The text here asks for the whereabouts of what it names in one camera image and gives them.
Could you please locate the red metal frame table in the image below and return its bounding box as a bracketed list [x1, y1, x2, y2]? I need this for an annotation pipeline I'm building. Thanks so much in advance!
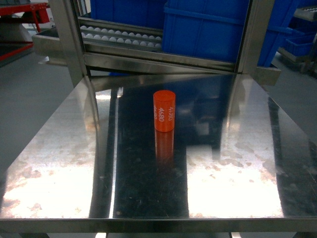
[0, 0, 50, 61]

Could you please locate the large blue plastic crate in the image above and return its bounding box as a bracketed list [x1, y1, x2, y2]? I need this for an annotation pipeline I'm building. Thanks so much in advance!
[162, 0, 300, 67]

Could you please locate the small blue bin right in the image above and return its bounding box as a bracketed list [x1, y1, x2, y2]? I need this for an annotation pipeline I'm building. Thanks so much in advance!
[283, 34, 315, 57]

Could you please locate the stainless steel roller rack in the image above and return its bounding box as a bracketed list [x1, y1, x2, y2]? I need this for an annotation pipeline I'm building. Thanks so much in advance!
[32, 0, 281, 85]

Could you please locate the orange cylindrical capacitor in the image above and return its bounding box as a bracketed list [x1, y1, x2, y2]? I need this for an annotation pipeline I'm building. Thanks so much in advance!
[153, 90, 176, 132]

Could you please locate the blue crate back left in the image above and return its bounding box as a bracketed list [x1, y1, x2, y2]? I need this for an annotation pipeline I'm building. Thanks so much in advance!
[90, 0, 166, 29]

